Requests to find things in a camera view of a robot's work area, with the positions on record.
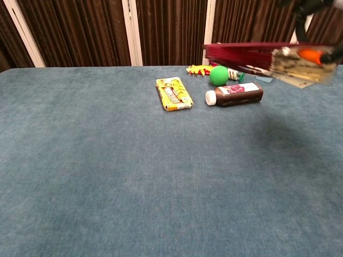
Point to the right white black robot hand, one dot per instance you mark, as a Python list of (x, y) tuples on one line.
[(301, 24)]

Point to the red-ribbed white paper folding fan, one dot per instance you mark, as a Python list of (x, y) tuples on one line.
[(235, 53)]

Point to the brown pleated curtain panel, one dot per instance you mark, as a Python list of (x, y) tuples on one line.
[(252, 24), (80, 32), (171, 32), (8, 40), (327, 29)]

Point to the light blue cube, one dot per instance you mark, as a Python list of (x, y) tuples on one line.
[(265, 79)]

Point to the green foam ball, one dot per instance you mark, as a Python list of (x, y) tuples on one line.
[(219, 75)]

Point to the brown bottle with white cap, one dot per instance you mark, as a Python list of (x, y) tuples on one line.
[(235, 97)]

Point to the feather shuttlecock with green base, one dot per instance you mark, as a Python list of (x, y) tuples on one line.
[(195, 70)]

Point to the yellow snack packet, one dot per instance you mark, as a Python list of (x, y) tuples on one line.
[(174, 93)]

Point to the teal fabric table cover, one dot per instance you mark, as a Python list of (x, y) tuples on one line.
[(107, 160)]

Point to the white screen frame post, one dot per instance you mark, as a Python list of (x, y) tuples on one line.
[(209, 26), (308, 21), (132, 34), (24, 34)]

